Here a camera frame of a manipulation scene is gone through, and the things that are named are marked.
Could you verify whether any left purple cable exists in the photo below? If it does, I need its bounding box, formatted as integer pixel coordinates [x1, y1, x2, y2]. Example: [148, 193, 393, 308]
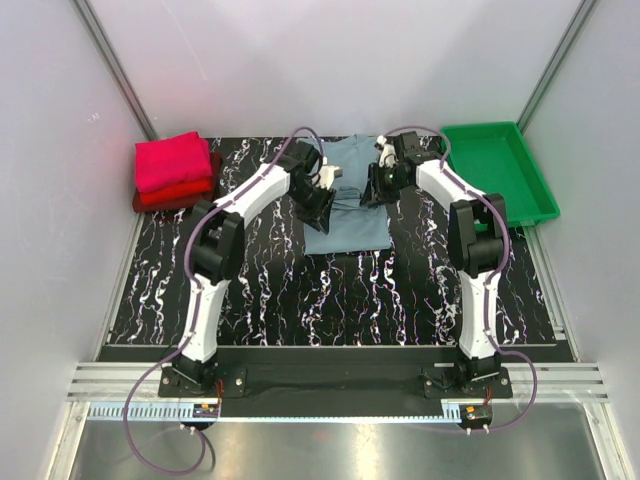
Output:
[121, 125, 326, 474]

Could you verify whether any white slotted cable duct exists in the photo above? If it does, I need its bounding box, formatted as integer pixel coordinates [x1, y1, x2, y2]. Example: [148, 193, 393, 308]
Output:
[88, 400, 462, 424]

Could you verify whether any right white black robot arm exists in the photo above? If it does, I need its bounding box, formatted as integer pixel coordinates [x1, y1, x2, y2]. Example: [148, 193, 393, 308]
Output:
[361, 131, 510, 397]

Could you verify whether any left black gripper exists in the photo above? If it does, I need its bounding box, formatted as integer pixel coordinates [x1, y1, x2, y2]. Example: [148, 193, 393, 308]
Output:
[288, 182, 336, 234]

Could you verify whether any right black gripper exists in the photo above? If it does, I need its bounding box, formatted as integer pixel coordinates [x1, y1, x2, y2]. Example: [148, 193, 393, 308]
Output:
[359, 163, 410, 209]

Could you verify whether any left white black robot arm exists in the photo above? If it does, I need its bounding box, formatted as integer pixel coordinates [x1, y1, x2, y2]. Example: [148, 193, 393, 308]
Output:
[165, 142, 342, 396]

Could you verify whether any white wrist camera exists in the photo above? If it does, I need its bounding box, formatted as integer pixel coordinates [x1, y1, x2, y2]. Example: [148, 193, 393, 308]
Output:
[316, 157, 343, 190]
[375, 135, 398, 168]

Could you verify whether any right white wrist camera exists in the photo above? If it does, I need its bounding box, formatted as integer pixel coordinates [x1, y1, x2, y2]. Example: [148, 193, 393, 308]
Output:
[375, 135, 398, 168]

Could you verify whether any green plastic tray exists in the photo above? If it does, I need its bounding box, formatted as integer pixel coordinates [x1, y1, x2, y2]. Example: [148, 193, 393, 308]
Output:
[442, 122, 560, 227]

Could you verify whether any aluminium frame rail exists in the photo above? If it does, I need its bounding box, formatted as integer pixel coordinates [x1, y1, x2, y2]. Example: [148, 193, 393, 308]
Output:
[66, 362, 608, 403]

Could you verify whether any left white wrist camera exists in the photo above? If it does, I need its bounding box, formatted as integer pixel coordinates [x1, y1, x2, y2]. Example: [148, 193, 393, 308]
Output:
[316, 157, 343, 190]

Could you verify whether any black mounting base plate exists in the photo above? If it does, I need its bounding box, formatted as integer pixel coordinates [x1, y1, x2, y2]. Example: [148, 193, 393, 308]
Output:
[158, 363, 513, 401]

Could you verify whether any folded pink t shirt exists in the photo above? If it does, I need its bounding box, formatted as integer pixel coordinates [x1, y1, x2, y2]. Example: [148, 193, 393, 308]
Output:
[134, 131, 211, 193]

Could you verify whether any grey blue t shirt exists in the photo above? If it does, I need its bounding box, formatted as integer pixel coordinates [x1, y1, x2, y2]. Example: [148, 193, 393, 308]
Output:
[304, 135, 392, 255]

